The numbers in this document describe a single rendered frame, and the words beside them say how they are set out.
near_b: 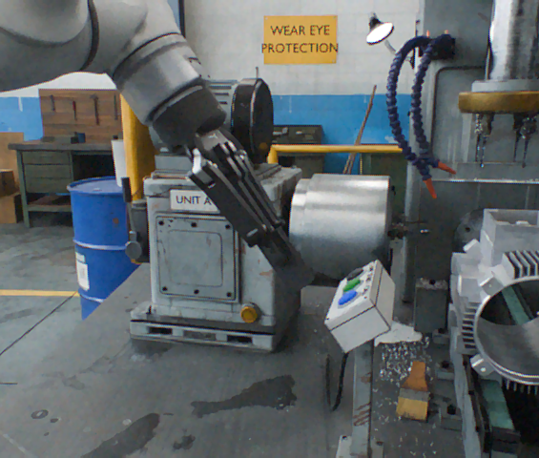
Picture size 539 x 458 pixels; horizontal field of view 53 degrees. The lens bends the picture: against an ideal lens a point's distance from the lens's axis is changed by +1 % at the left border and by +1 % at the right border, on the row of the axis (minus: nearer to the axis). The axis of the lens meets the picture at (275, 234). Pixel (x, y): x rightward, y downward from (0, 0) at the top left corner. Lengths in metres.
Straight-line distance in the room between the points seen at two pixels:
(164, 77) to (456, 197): 0.85
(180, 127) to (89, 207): 2.30
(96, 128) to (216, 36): 1.69
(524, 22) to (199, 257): 0.77
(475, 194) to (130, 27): 0.90
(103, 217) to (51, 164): 3.18
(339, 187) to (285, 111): 5.16
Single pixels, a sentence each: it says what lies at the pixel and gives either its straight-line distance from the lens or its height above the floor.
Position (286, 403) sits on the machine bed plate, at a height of 0.80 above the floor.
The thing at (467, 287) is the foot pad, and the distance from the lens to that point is 0.82.
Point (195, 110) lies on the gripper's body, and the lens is 0.56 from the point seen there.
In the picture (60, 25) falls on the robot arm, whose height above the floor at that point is 1.38.
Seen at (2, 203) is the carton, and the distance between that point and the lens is 6.52.
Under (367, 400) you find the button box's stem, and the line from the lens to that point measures 0.82.
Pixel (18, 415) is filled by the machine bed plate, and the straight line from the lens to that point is 1.06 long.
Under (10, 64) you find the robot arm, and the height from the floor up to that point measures 1.35.
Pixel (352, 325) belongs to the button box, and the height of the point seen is 1.04.
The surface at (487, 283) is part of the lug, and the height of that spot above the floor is 1.08.
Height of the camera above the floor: 1.32
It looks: 14 degrees down
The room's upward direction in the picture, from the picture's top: straight up
